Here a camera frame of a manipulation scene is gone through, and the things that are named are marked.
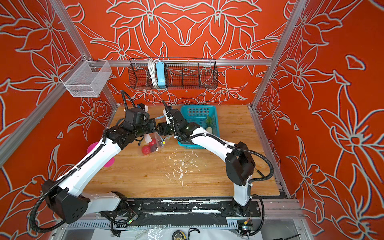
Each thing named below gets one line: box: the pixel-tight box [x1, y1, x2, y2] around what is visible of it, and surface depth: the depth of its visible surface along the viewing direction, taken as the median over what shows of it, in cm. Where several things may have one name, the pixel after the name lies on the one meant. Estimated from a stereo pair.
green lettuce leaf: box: [206, 115, 212, 127], surface depth 106 cm
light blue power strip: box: [156, 62, 166, 89], surface depth 91 cm
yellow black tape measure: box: [172, 230, 187, 240], surface depth 66 cm
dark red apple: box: [141, 144, 151, 156], surface depth 91 cm
